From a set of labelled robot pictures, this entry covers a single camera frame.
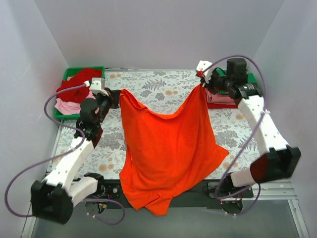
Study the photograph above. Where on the folded dusty pink t shirt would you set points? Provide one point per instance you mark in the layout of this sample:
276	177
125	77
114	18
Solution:
215	96

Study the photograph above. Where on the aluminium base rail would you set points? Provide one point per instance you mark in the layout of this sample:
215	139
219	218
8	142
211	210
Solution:
276	214

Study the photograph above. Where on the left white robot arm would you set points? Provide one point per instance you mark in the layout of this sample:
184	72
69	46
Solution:
55	197

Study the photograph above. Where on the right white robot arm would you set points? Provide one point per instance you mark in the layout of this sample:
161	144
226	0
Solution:
277	159

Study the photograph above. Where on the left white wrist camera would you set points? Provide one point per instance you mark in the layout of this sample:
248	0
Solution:
96	86

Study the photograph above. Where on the pink t shirt in bin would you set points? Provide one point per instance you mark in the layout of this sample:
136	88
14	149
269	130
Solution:
69	103

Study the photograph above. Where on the folded red t shirt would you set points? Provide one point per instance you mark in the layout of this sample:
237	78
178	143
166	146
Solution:
218	106

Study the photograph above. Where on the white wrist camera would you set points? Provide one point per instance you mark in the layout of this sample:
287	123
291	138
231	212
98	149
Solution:
96	86
204	68

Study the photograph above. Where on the green plastic bin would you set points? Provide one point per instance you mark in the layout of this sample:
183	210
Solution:
75	76

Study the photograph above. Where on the folded green t shirt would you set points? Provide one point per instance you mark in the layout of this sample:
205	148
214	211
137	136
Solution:
251	77

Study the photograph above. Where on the orange t shirt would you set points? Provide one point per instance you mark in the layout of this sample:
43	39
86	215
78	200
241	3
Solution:
166	155

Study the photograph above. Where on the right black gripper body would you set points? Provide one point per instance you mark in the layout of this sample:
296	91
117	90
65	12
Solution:
208	81

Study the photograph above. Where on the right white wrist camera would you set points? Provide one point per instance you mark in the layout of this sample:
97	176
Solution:
204	68

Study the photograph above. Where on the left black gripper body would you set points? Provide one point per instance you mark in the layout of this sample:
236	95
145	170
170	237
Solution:
113	96

